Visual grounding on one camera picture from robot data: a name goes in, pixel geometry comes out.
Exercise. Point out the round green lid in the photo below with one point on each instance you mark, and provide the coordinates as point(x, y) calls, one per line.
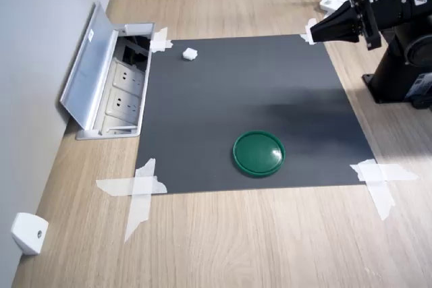
point(258, 153)

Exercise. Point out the white wall socket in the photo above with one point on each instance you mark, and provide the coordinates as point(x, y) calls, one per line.
point(123, 102)
point(128, 75)

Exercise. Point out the white tape strip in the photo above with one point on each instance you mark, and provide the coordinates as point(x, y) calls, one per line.
point(160, 46)
point(310, 24)
point(398, 171)
point(383, 200)
point(118, 187)
point(161, 33)
point(138, 214)
point(305, 38)

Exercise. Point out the small white bracket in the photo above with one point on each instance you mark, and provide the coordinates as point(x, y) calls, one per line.
point(28, 234)

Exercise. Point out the dark grey mat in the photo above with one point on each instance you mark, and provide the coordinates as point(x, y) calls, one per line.
point(236, 99)

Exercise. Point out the small white plastic terminal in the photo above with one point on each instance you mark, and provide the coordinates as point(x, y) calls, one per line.
point(189, 54)

